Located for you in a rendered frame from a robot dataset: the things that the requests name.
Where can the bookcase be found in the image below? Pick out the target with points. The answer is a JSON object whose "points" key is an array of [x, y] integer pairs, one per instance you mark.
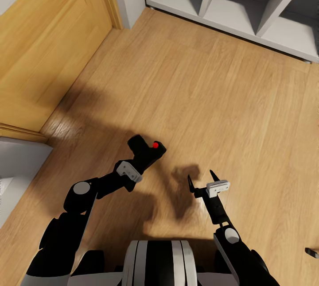
{"points": [[268, 24]]}

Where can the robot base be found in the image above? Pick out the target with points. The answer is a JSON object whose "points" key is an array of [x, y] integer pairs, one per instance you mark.
{"points": [[90, 272]]}

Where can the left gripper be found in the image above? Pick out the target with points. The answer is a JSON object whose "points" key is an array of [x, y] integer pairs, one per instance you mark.
{"points": [[120, 181]]}

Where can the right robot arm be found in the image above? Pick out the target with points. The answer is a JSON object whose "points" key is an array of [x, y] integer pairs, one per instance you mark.
{"points": [[246, 265]]}

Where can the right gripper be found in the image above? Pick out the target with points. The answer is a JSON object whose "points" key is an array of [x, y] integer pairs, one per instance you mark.
{"points": [[210, 203]]}

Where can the door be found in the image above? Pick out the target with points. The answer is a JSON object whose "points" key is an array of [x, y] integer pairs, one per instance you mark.
{"points": [[44, 46]]}

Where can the digital camera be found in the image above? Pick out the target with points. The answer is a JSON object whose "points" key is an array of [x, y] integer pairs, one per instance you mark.
{"points": [[144, 156]]}

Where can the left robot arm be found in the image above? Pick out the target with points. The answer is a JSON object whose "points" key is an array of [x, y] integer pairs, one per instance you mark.
{"points": [[62, 237]]}

